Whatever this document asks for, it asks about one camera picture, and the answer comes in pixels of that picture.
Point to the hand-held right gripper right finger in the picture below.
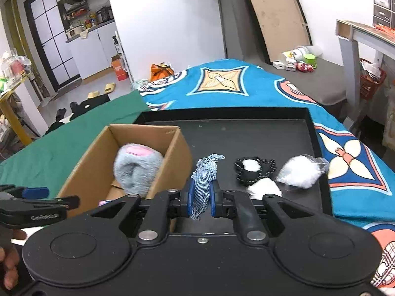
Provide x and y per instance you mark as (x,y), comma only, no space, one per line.
(213,197)

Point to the grey folding mattress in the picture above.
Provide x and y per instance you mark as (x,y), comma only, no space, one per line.
(324,83)

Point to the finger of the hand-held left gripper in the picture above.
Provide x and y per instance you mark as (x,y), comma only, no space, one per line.
(70,203)
(35,192)

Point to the grey desk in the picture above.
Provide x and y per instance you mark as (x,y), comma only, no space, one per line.
(348,55)

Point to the orange bag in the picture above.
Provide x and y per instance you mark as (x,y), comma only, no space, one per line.
(162,72)

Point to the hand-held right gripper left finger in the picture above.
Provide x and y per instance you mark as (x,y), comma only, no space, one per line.
(190,197)

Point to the yellow slipper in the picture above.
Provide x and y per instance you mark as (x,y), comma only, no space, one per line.
(110,88)
(93,94)

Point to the black shoes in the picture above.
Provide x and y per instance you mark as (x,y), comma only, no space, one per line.
(69,111)

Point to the grey plush toy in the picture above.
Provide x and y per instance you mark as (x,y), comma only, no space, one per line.
(135,166)

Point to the black lace pad white centre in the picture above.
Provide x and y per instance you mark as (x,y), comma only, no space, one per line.
(247,177)

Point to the yellow table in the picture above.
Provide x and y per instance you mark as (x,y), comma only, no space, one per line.
(12,120)

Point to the black tray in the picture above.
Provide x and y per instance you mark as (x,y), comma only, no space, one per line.
(247,135)

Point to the white charger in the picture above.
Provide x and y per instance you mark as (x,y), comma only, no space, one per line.
(282,65)

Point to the black laptop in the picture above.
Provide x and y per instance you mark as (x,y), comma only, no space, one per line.
(97,101)

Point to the brown board with black frame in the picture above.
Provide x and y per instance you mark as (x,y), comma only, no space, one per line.
(277,18)

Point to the white canister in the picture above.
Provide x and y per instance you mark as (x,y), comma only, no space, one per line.
(296,53)

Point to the red basket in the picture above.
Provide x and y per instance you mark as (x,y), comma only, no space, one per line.
(372,83)

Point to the green small box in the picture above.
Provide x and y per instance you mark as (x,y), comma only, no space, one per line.
(310,59)

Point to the brown cardboard box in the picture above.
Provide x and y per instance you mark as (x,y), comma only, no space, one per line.
(177,166)

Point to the red small toys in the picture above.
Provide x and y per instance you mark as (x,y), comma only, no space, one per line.
(305,67)

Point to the blue denim cloth piece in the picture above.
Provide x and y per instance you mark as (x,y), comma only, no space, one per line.
(204,172)

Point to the clear bag of white cotton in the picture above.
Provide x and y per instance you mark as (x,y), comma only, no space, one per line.
(299,171)

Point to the person's left hand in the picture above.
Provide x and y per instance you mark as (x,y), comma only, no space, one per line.
(9,265)

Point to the green cloth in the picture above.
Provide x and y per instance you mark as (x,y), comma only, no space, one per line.
(61,138)

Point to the black framed glass door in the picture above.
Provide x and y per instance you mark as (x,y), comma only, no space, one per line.
(55,43)

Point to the orange cardboard box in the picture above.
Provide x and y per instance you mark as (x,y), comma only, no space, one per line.
(119,69)

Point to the grey drawer unit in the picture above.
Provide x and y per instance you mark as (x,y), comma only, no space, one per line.
(384,6)

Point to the white soft cloth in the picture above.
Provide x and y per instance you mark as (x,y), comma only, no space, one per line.
(264,188)

